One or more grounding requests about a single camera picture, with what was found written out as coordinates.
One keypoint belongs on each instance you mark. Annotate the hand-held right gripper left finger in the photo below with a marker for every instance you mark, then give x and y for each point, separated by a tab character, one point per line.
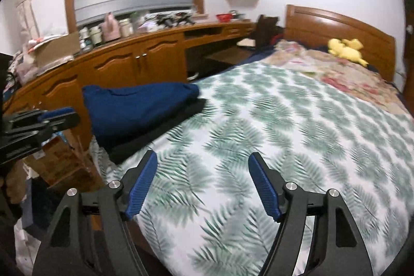
142	185

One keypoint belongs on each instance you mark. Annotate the open cardboard box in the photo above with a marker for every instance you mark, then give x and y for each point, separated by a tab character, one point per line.
55	51

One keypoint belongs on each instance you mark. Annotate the brown cardboard box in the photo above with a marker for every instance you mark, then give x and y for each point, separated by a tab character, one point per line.
64	162

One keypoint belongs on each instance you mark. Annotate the navy blue blazer jacket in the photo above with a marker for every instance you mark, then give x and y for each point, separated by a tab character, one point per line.
129	111

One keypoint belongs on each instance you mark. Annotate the metal bowl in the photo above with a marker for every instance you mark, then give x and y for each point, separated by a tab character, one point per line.
236	14

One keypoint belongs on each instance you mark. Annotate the floral quilt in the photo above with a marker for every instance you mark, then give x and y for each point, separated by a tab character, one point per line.
339	72

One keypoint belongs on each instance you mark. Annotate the blue box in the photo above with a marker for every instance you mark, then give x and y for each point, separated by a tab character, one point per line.
37	201

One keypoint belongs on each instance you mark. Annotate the yellow plush toy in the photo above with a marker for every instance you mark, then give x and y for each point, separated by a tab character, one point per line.
347	51

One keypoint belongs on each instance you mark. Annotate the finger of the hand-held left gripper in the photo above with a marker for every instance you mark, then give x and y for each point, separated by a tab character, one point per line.
55	114
64	124

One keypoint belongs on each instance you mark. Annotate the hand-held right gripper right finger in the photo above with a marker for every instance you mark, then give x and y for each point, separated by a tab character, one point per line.
263	188

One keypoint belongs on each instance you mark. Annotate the dark brown chair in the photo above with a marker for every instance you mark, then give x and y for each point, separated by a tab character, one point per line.
267	30

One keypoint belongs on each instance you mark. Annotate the black device on stand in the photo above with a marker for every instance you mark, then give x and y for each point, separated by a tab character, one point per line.
184	18
166	20

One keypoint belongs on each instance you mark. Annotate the pink bag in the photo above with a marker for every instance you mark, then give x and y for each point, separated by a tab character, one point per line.
110	28

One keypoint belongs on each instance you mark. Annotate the wooden bed headboard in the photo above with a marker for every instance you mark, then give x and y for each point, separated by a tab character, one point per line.
310	27

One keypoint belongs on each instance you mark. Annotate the black clothes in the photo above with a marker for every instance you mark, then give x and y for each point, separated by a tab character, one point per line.
155	137

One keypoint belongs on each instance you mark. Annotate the white jar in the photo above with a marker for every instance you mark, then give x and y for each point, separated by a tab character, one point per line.
125	27

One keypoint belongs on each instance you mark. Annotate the long wooden desk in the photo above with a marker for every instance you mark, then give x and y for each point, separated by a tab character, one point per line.
113	65

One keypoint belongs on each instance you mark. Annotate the leaf print bed sheet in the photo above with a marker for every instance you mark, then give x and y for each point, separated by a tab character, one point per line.
275	133

